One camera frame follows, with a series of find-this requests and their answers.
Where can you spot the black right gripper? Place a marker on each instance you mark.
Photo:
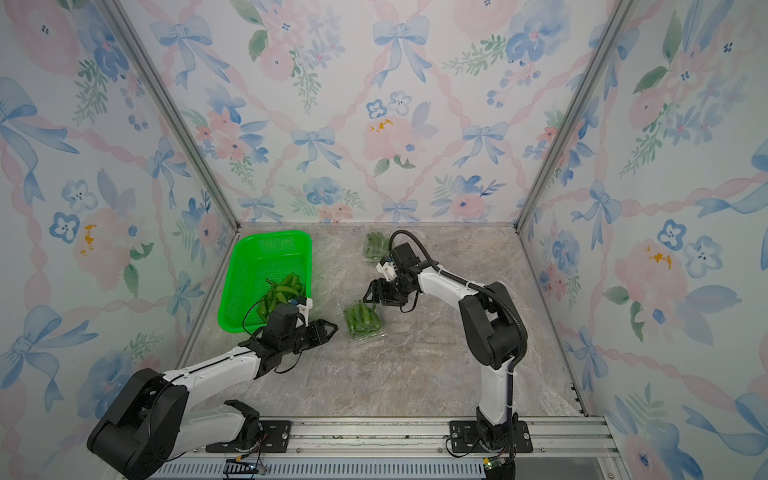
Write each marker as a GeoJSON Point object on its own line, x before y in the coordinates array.
{"type": "Point", "coordinates": [379, 288]}

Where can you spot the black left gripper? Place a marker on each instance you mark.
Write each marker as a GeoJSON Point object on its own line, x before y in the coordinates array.
{"type": "Point", "coordinates": [320, 332]}

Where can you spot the green plastic basket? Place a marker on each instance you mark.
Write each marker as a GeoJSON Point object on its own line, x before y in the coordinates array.
{"type": "Point", "coordinates": [254, 259]}

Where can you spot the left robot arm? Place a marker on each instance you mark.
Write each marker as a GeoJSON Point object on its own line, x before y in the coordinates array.
{"type": "Point", "coordinates": [153, 419]}

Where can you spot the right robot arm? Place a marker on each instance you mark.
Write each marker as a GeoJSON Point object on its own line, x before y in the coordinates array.
{"type": "Point", "coordinates": [493, 329]}

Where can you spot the clear pepper container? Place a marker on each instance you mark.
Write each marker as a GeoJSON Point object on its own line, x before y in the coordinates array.
{"type": "Point", "coordinates": [362, 320]}
{"type": "Point", "coordinates": [376, 246]}

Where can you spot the far clear pepper container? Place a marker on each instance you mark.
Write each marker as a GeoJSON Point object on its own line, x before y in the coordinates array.
{"type": "Point", "coordinates": [376, 246]}

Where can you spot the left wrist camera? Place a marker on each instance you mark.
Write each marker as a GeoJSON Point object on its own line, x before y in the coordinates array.
{"type": "Point", "coordinates": [285, 318]}

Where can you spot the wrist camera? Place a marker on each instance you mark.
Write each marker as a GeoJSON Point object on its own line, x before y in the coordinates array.
{"type": "Point", "coordinates": [285, 318]}
{"type": "Point", "coordinates": [401, 260]}

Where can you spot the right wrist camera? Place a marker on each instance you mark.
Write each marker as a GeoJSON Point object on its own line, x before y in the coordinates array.
{"type": "Point", "coordinates": [401, 260]}

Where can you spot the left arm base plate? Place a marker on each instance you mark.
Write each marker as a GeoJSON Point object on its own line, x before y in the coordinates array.
{"type": "Point", "coordinates": [271, 436]}

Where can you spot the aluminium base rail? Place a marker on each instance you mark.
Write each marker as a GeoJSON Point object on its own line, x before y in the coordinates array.
{"type": "Point", "coordinates": [408, 448]}

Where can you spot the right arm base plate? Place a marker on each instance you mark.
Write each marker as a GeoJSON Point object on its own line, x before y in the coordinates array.
{"type": "Point", "coordinates": [477, 436]}

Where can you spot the aluminium corner post right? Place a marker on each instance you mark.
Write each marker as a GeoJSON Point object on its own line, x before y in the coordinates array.
{"type": "Point", "coordinates": [607, 41]}

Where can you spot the aluminium corner post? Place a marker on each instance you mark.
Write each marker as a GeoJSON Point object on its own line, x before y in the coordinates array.
{"type": "Point", "coordinates": [607, 41]}
{"type": "Point", "coordinates": [119, 21]}

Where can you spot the aluminium corner post left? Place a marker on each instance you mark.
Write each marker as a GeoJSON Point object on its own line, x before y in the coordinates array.
{"type": "Point", "coordinates": [119, 21]}

